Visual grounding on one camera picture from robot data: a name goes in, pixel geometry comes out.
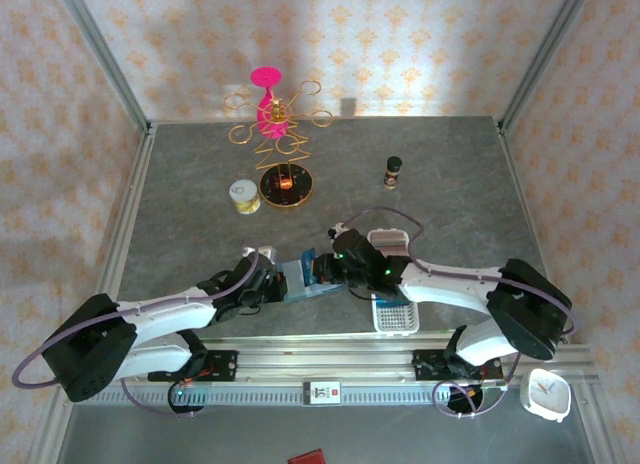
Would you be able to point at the blue VIP card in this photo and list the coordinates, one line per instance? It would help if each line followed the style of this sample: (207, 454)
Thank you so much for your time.
(306, 266)

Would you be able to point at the blue leather card holder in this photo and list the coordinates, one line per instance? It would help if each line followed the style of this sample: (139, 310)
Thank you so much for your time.
(300, 290)

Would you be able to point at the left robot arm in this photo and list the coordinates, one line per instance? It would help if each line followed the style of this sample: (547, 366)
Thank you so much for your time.
(165, 314)

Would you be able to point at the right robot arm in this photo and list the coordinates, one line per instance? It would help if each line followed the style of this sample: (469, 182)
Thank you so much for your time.
(450, 284)

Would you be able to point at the assorted card row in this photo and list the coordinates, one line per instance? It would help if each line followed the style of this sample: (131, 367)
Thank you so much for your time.
(390, 239)

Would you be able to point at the blue plastic card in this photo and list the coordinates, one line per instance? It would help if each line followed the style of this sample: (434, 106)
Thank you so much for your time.
(386, 300)

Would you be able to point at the white plastic slotted tray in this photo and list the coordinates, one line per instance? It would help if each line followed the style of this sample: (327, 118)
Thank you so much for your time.
(395, 321)

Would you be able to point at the yellow tin can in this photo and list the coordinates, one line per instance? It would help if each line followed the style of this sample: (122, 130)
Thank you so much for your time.
(245, 200)

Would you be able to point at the black cap spice bottle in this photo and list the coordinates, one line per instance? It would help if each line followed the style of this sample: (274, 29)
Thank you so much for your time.
(392, 171)

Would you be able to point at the white label tag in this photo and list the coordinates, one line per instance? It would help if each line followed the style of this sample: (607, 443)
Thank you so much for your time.
(322, 393)

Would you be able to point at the red flat object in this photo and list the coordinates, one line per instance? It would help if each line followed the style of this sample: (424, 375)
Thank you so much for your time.
(307, 457)

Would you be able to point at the pink wine glass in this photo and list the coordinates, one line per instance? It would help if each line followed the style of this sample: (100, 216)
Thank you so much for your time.
(265, 76)

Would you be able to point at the white alarm clock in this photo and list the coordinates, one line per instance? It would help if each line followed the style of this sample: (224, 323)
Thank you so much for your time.
(545, 395)

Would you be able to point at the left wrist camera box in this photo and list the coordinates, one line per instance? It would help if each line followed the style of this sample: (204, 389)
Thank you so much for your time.
(266, 253)

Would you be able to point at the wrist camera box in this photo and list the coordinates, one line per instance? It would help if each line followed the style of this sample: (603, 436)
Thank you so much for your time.
(341, 229)
(266, 253)

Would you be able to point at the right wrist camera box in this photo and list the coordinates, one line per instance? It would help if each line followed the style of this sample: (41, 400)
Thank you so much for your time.
(341, 229)

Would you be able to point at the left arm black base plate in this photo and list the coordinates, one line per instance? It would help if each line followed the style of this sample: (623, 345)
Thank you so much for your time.
(220, 366)

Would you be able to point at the aluminium front rail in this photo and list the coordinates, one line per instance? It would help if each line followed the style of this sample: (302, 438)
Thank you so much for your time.
(325, 364)

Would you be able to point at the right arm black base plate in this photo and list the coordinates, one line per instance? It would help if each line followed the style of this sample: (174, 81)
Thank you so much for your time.
(425, 364)

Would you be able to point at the aluminium side rail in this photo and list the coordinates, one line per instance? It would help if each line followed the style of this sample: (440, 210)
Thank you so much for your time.
(132, 199)
(520, 199)

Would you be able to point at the aluminium frame post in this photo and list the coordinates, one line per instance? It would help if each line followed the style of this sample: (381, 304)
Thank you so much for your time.
(545, 54)
(100, 49)

